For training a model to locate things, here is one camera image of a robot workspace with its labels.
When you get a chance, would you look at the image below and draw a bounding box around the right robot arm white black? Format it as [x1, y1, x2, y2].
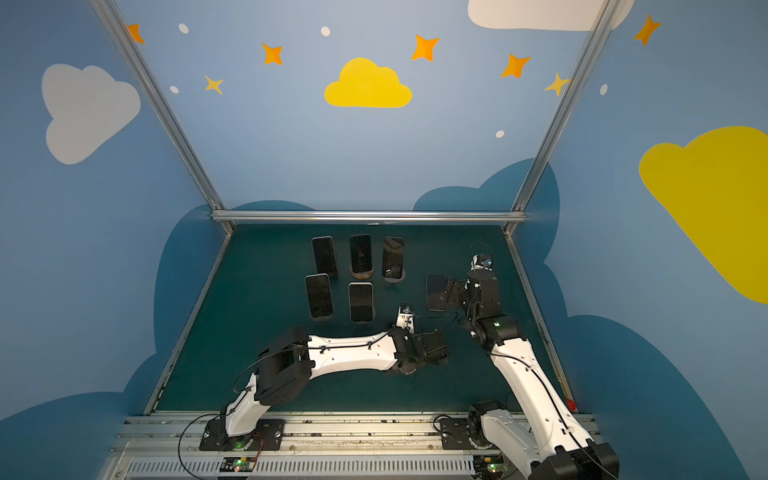
[443, 268, 620, 479]

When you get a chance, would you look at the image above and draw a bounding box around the pink-edged phone back left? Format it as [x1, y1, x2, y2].
[311, 236, 338, 279]

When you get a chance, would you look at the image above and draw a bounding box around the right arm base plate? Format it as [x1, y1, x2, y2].
[434, 416, 477, 451]

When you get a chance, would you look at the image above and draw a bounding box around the controller board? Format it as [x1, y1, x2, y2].
[471, 455, 508, 480]
[219, 457, 257, 474]

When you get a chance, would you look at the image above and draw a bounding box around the round wooden phone stand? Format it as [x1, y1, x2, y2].
[350, 270, 374, 280]

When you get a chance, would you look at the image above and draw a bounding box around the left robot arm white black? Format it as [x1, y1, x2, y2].
[221, 327, 449, 439]

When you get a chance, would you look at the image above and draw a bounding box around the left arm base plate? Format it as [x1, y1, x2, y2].
[199, 417, 285, 452]

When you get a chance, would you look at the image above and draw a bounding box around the dark phone back middle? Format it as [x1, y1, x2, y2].
[349, 234, 374, 272]

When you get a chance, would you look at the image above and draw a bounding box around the white-edged phone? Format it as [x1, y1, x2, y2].
[348, 282, 375, 320]

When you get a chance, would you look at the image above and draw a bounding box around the dark phone back right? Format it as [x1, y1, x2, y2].
[382, 236, 405, 276]

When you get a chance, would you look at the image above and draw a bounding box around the left aluminium frame post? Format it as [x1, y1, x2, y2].
[90, 0, 226, 214]

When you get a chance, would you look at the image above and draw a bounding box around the left controller board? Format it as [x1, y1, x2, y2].
[219, 457, 257, 474]

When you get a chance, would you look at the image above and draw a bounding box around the aluminium mounting rail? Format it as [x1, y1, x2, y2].
[98, 411, 619, 480]

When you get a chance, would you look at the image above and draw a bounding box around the horizontal aluminium frame bar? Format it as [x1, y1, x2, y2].
[211, 210, 526, 224]

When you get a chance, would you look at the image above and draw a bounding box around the aluminium frame post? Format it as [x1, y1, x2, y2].
[503, 0, 622, 240]
[90, 0, 226, 214]

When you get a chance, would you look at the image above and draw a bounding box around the right controller board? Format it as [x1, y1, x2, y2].
[471, 455, 508, 480]

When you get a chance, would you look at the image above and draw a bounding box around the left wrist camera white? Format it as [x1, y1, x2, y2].
[395, 304, 415, 333]

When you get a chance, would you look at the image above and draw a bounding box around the light blue phone front left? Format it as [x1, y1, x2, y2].
[304, 274, 334, 317]

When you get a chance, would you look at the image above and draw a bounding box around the dark phone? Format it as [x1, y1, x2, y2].
[382, 236, 405, 276]
[349, 234, 374, 272]

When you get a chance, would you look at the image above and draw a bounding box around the grey round stand back right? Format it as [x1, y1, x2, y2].
[383, 268, 405, 283]

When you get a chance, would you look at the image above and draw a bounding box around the black folding phone stand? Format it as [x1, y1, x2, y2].
[392, 360, 446, 375]

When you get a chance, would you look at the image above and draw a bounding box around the right aluminium frame post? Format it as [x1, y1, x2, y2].
[503, 0, 622, 240]

